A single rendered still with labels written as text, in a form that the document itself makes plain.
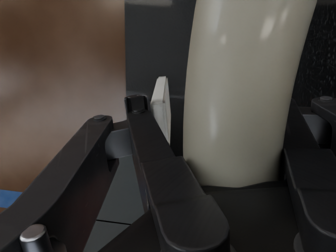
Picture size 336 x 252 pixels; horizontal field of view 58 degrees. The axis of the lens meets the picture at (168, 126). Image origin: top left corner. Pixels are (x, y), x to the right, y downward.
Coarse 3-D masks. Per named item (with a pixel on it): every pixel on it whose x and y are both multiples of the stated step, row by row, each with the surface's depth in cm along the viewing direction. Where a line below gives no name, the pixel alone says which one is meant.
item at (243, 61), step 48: (240, 0) 7; (288, 0) 7; (192, 48) 8; (240, 48) 7; (288, 48) 7; (192, 96) 8; (240, 96) 7; (288, 96) 8; (192, 144) 9; (240, 144) 8
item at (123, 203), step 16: (128, 160) 110; (128, 176) 100; (112, 192) 91; (128, 192) 92; (112, 208) 84; (128, 208) 85; (96, 224) 78; (112, 224) 78; (128, 224) 79; (96, 240) 73
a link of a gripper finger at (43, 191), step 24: (96, 120) 14; (72, 144) 12; (96, 144) 12; (48, 168) 10; (72, 168) 10; (96, 168) 11; (24, 192) 8; (48, 192) 8; (72, 192) 9; (96, 192) 11; (0, 216) 7; (24, 216) 7; (48, 216) 8; (72, 216) 9; (96, 216) 11; (0, 240) 7; (72, 240) 9
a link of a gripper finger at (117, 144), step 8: (112, 128) 14; (120, 128) 14; (128, 128) 14; (112, 136) 14; (120, 136) 14; (128, 136) 14; (112, 144) 14; (120, 144) 14; (128, 144) 15; (112, 152) 14; (120, 152) 15; (128, 152) 15
